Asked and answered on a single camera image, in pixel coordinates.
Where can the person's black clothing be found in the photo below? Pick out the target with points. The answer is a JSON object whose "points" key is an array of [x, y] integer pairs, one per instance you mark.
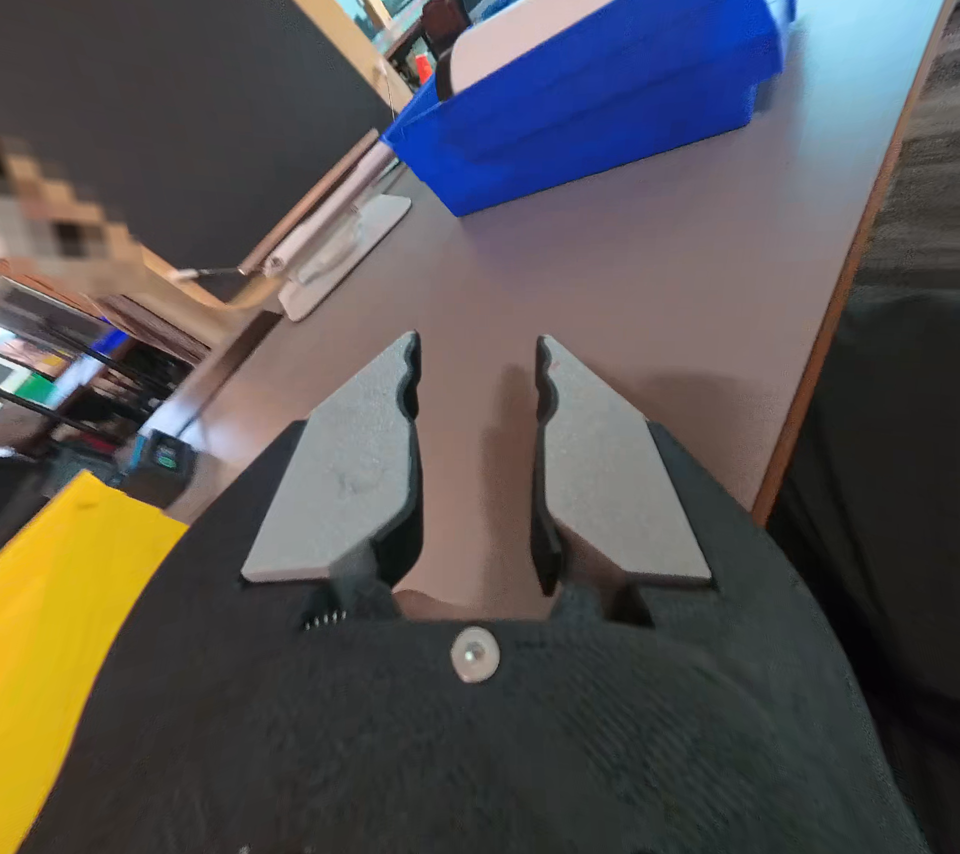
{"points": [[885, 569]]}

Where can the black device case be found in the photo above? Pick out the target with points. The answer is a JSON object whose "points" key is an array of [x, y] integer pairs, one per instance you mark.
{"points": [[158, 454]]}

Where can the yellow plastic bin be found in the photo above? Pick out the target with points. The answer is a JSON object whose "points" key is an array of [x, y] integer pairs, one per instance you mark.
{"points": [[60, 614]]}

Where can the black computer monitor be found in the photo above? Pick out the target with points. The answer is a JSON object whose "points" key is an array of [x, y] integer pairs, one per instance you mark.
{"points": [[150, 44]]}

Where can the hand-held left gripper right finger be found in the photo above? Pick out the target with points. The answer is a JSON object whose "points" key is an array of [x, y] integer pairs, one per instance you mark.
{"points": [[615, 494]]}

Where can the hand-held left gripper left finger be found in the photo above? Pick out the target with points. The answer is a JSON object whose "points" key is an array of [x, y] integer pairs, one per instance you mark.
{"points": [[338, 494]]}

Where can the blue plastic bin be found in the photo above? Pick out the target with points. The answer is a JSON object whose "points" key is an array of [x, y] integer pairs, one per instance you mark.
{"points": [[600, 112]]}

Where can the orange traffic cone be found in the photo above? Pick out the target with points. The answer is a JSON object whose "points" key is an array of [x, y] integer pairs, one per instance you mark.
{"points": [[425, 70]]}

